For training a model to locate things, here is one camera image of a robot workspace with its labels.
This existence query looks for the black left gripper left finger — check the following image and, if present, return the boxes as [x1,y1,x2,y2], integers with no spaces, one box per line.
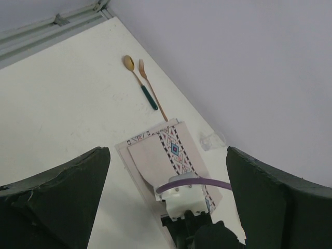
[1,147,110,248]

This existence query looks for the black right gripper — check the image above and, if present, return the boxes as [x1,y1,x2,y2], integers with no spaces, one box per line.
[161,211,245,249]

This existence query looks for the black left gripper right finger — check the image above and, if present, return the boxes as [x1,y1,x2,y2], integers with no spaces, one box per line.
[226,147,331,248]

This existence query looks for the patterned white placemat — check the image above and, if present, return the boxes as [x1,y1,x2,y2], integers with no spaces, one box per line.
[115,118,224,218]

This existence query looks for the clear drinking glass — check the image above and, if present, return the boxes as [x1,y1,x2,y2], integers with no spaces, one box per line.
[199,132,226,151]

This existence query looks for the rose gold fork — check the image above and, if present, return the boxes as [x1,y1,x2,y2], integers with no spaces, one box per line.
[139,59,169,122]

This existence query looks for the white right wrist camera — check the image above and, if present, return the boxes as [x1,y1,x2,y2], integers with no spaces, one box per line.
[154,172,210,221]

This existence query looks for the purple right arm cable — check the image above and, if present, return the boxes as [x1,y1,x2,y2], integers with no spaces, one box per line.
[155,180,233,196]

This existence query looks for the gold spoon green handle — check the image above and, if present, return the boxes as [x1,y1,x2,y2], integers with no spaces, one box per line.
[122,55,158,110]

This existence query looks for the aluminium frame rail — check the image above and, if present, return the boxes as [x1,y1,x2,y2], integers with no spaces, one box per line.
[1,1,114,68]

